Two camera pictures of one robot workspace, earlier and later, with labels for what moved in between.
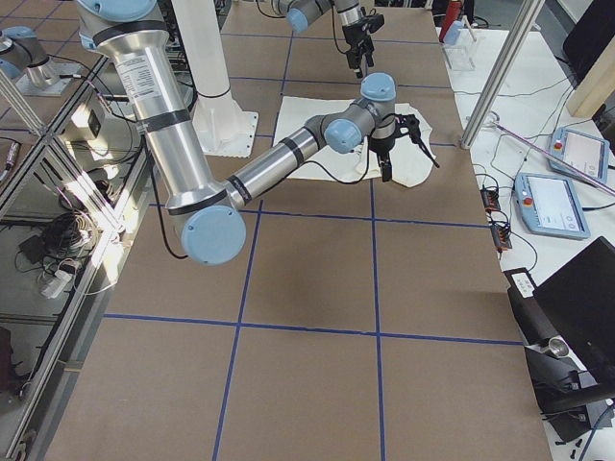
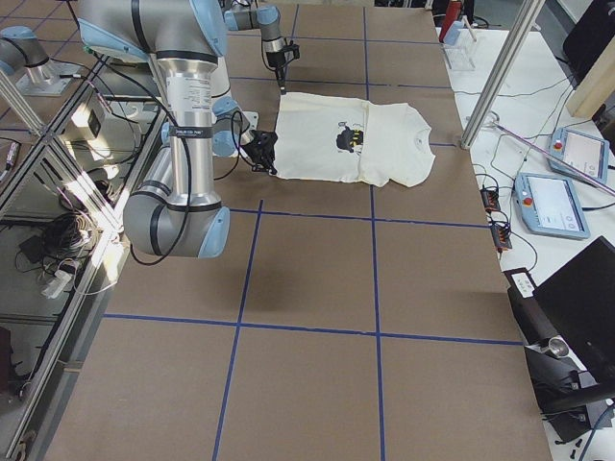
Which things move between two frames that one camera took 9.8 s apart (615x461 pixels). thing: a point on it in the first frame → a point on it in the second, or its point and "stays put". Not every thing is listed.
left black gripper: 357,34 → 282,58
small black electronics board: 490,199 stays put
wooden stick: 471,31 stays put
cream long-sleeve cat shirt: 408,159 stays put
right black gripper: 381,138 → 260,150
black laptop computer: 578,302 stays put
